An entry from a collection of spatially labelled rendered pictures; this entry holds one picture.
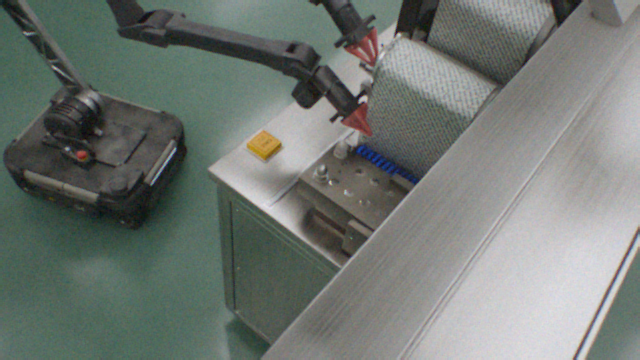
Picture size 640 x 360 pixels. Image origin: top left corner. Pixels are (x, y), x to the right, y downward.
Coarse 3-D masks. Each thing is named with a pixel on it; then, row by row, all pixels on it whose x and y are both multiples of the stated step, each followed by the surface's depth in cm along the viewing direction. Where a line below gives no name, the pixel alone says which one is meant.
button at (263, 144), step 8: (256, 136) 152; (264, 136) 152; (272, 136) 152; (248, 144) 150; (256, 144) 150; (264, 144) 150; (272, 144) 151; (280, 144) 152; (256, 152) 150; (264, 152) 149; (272, 152) 150
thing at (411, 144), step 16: (368, 112) 132; (384, 112) 128; (400, 112) 125; (384, 128) 131; (400, 128) 128; (416, 128) 124; (432, 128) 121; (368, 144) 139; (384, 144) 135; (400, 144) 131; (416, 144) 128; (432, 144) 124; (448, 144) 121; (400, 160) 135; (416, 160) 131; (432, 160) 127; (416, 176) 134
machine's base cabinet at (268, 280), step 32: (224, 192) 148; (224, 224) 161; (256, 224) 148; (224, 256) 177; (256, 256) 161; (288, 256) 147; (224, 288) 196; (256, 288) 176; (288, 288) 160; (320, 288) 146; (256, 320) 195; (288, 320) 175
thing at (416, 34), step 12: (408, 0) 146; (420, 0) 144; (432, 0) 153; (408, 12) 148; (420, 12) 151; (432, 12) 161; (396, 24) 153; (408, 24) 151; (420, 24) 156; (432, 24) 163; (420, 36) 165
